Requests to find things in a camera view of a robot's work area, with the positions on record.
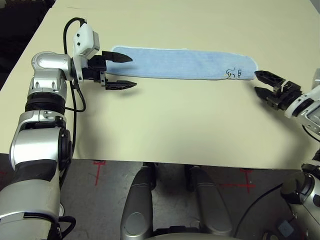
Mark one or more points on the black robot foot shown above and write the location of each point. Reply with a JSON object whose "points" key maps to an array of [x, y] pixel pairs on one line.
{"points": [[187, 180], [153, 182]]}

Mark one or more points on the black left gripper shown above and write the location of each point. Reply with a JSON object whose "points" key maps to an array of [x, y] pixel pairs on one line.
{"points": [[95, 68]]}

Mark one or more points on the black right robot foot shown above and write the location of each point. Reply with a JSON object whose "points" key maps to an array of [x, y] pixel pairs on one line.
{"points": [[187, 180]]}

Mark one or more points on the light blue towel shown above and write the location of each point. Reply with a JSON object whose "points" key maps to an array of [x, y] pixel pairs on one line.
{"points": [[180, 62]]}

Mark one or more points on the black left robot foot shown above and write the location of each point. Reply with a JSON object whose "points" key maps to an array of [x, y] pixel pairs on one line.
{"points": [[153, 182]]}

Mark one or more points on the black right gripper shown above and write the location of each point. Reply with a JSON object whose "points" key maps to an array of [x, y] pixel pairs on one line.
{"points": [[285, 96]]}

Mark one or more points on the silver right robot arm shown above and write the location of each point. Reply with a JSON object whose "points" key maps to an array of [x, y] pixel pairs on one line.
{"points": [[300, 187]]}

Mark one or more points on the grey robot torso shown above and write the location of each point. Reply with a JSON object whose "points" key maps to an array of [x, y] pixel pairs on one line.
{"points": [[195, 237]]}

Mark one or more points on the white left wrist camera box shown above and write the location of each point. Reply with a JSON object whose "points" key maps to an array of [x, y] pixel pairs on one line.
{"points": [[83, 40]]}

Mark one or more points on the small grey blue box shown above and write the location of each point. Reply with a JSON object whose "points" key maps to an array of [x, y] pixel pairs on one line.
{"points": [[285, 228]]}

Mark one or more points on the black foam floor mat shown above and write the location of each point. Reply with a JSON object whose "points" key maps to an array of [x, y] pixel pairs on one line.
{"points": [[17, 30]]}

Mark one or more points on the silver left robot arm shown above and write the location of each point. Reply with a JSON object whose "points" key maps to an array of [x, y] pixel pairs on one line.
{"points": [[37, 150]]}

